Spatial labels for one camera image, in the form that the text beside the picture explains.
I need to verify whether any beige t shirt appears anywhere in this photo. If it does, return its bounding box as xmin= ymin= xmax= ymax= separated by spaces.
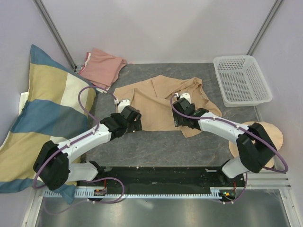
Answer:
xmin=114 ymin=75 xmax=222 ymax=138

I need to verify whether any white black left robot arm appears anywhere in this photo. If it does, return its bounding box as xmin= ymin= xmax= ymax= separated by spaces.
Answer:
xmin=33 ymin=105 xmax=142 ymax=191

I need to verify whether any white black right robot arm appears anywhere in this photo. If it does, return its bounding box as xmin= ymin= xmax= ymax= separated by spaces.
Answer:
xmin=172 ymin=97 xmax=276 ymax=186

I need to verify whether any folded pink t shirt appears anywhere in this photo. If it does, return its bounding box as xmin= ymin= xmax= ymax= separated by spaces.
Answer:
xmin=79 ymin=48 xmax=127 ymax=89

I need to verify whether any white plastic basket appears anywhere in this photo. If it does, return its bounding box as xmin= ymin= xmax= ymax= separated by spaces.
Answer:
xmin=213 ymin=55 xmax=273 ymax=107

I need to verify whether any blue yellow striped pillow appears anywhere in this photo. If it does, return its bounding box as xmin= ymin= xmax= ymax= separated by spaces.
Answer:
xmin=0 ymin=45 xmax=97 ymax=193

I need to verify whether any beige bucket hat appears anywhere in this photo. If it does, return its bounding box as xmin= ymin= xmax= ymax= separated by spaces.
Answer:
xmin=224 ymin=122 xmax=283 ymax=173

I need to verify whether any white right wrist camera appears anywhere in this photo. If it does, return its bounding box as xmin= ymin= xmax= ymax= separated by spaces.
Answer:
xmin=174 ymin=93 xmax=191 ymax=103

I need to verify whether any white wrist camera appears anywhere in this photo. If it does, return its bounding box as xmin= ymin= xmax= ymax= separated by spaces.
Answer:
xmin=174 ymin=93 xmax=191 ymax=103
xmin=114 ymin=99 xmax=130 ymax=113

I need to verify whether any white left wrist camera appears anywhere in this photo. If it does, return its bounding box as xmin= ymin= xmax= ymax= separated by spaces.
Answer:
xmin=114 ymin=99 xmax=130 ymax=113

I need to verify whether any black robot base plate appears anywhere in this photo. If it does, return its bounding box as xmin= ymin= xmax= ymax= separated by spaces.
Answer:
xmin=77 ymin=166 xmax=245 ymax=194

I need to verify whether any grey slotted cable duct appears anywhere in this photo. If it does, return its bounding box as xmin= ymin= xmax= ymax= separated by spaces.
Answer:
xmin=42 ymin=186 xmax=235 ymax=199

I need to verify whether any aluminium rail right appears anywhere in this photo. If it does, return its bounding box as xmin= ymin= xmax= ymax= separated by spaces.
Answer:
xmin=244 ymin=171 xmax=291 ymax=190

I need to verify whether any right aluminium frame post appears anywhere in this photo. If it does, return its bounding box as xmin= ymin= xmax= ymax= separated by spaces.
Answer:
xmin=246 ymin=0 xmax=284 ymax=56

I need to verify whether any aluminium frame post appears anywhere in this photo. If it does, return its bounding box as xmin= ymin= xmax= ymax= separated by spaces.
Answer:
xmin=246 ymin=0 xmax=284 ymax=56
xmin=33 ymin=0 xmax=78 ymax=71

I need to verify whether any left aluminium frame post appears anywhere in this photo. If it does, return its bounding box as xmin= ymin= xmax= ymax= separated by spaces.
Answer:
xmin=33 ymin=0 xmax=78 ymax=71

